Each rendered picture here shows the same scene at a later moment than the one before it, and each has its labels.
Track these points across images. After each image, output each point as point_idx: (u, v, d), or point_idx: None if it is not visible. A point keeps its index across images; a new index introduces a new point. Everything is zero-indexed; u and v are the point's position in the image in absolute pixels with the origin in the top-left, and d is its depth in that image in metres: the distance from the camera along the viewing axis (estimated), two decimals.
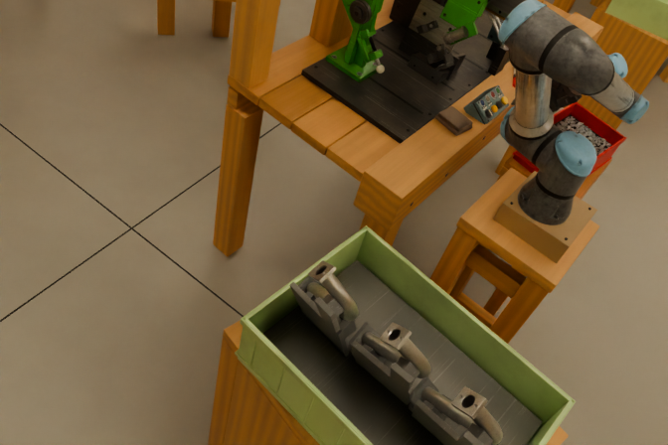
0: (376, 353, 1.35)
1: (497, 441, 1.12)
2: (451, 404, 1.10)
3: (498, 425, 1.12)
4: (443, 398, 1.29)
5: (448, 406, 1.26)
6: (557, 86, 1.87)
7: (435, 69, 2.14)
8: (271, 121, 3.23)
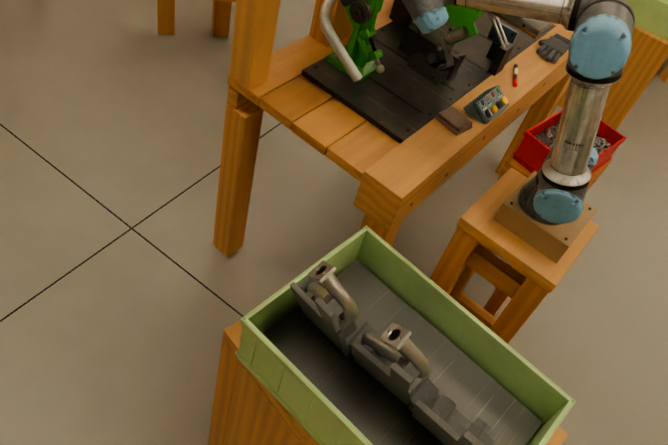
0: (376, 353, 1.35)
1: None
2: None
3: None
4: (352, 61, 1.76)
5: (347, 52, 1.76)
6: None
7: (435, 69, 2.14)
8: (271, 121, 3.23)
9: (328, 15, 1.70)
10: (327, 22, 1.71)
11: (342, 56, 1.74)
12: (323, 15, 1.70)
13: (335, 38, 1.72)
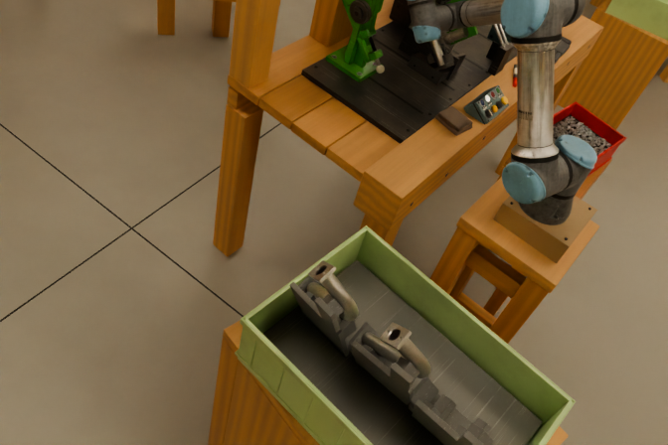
0: (376, 353, 1.35)
1: None
2: None
3: None
4: (439, 49, 2.13)
5: (438, 41, 2.13)
6: None
7: (435, 69, 2.14)
8: (271, 121, 3.23)
9: None
10: None
11: (431, 43, 2.13)
12: None
13: None
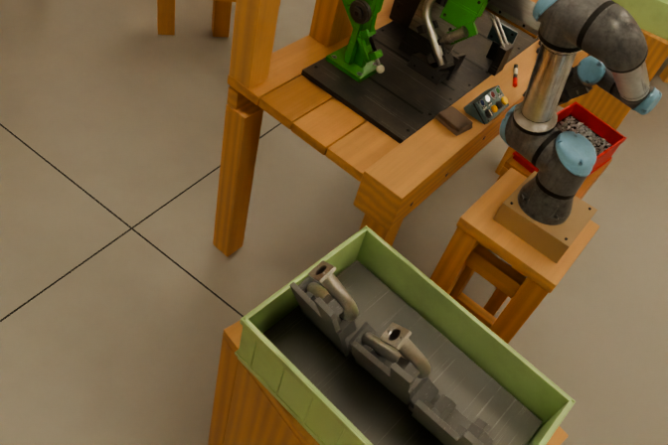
0: (376, 353, 1.35)
1: None
2: None
3: None
4: (439, 49, 2.13)
5: None
6: (568, 77, 1.91)
7: (435, 69, 2.14)
8: (271, 121, 3.23)
9: (426, 8, 2.11)
10: (424, 14, 2.11)
11: (431, 43, 2.13)
12: (423, 7, 2.11)
13: (428, 28, 2.12)
